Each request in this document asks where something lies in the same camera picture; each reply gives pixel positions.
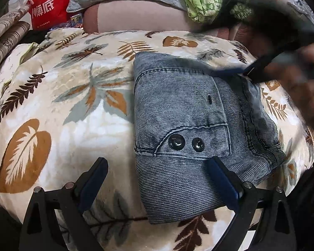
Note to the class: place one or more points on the grey patterned cloth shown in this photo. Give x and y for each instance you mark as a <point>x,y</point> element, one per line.
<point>301,9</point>

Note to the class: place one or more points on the grey-blue denim pants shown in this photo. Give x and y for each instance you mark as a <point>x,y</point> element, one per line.
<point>185,114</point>

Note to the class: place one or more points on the cream small-print pillow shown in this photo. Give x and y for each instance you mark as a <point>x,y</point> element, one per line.
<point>17,56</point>

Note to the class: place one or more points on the leaf-print beige blanket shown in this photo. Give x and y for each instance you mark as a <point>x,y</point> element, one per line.
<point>73,102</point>

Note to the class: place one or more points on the green patterned folded cloth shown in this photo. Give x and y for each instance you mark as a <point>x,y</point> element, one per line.
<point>206,11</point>

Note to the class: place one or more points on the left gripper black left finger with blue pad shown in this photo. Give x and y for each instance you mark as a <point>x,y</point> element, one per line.
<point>40,229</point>

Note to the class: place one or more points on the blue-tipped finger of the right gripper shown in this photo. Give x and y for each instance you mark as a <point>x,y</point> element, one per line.
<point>256,71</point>

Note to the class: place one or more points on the brown striped floral roll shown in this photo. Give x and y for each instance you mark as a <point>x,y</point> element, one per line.
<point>11,18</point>

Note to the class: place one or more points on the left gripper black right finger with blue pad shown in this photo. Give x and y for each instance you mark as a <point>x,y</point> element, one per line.
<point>274,231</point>

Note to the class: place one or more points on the pink brown quilted bedding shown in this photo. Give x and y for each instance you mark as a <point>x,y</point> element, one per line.
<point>141,15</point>

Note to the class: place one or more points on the red shopping bag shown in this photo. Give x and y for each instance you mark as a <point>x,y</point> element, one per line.
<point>46,14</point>

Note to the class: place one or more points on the colourful snack packet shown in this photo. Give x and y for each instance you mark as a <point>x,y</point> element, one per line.
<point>76,21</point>

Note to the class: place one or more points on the person's blurred hand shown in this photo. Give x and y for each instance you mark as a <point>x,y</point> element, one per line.
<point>294,80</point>

